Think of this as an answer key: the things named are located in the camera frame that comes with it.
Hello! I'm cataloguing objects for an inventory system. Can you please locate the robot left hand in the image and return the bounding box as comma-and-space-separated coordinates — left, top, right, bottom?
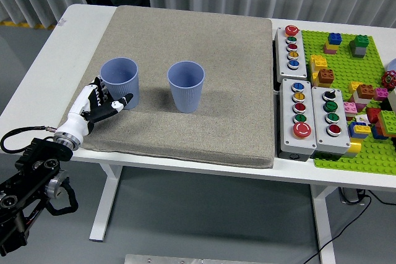
57, 75, 134, 137

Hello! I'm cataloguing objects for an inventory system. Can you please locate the blue ribbed plastic cup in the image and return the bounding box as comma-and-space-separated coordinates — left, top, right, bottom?
100, 56, 139, 111
167, 61, 206, 114

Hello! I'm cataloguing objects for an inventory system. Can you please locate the white table leg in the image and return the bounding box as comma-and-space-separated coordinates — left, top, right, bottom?
88, 164, 125, 242
311, 185, 338, 264

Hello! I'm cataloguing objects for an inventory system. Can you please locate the grey-brown mat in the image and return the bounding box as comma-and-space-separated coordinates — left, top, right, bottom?
58, 5, 275, 169

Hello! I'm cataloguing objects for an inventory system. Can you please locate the grey five-button control box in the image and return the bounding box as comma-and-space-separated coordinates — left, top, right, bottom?
277, 78, 318, 162
274, 25, 309, 82

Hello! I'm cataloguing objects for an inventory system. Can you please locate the brown toy brick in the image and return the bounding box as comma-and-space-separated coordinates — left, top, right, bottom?
317, 68, 336, 84
356, 84, 376, 100

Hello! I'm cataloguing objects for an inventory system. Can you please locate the green studded baseplate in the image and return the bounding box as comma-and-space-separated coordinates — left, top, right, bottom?
300, 30, 396, 176

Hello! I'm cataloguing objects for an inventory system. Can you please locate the grey four-button control box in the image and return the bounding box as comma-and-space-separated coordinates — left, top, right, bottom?
311, 86, 352, 156

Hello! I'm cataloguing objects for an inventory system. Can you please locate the red valve handwheel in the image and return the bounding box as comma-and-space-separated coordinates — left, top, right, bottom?
381, 70, 396, 89

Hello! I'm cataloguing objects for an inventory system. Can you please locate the red toy brick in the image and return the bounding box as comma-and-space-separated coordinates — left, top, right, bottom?
366, 107, 384, 125

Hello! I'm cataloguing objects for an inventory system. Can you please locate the yellow cylinder toy brick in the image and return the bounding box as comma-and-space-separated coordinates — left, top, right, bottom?
348, 140, 363, 154

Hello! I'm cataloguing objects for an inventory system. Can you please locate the cream box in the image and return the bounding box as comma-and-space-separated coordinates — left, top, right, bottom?
387, 88, 396, 113

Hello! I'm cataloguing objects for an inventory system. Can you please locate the large green toy brick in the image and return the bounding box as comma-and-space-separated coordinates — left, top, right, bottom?
377, 109, 396, 137

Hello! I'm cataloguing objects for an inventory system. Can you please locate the grey power adapter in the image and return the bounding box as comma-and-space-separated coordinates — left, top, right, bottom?
338, 187, 366, 205

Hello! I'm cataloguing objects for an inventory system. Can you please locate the black floor cable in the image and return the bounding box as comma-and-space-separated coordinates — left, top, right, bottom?
304, 194, 374, 264
368, 189, 396, 207

